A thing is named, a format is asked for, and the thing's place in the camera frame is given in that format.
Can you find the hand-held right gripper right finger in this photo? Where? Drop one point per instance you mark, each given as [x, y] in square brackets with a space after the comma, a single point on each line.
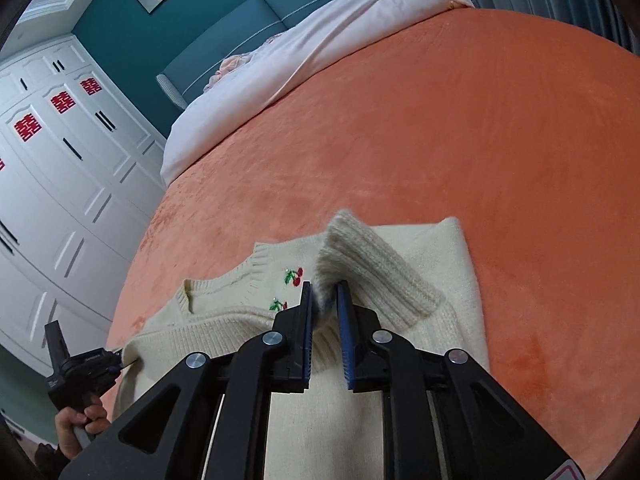
[344, 335]

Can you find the person's left hand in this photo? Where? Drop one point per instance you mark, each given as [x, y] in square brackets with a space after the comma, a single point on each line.
[82, 422]

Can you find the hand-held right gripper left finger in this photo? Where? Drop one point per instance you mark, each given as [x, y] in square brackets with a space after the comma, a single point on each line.
[307, 332]

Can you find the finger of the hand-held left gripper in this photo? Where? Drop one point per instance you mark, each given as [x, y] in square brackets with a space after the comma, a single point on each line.
[125, 360]

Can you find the cream knit cherry sweater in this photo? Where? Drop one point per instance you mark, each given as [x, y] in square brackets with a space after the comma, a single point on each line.
[400, 280]

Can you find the white pink quilt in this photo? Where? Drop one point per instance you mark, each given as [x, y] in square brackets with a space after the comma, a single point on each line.
[320, 55]

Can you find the white wardrobe with red stickers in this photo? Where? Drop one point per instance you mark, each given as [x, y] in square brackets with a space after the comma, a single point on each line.
[65, 200]

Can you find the orange plush bed blanket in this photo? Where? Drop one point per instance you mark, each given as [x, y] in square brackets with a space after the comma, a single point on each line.
[450, 135]

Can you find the teal upholstered headboard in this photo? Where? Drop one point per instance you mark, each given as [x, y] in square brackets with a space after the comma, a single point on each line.
[240, 30]

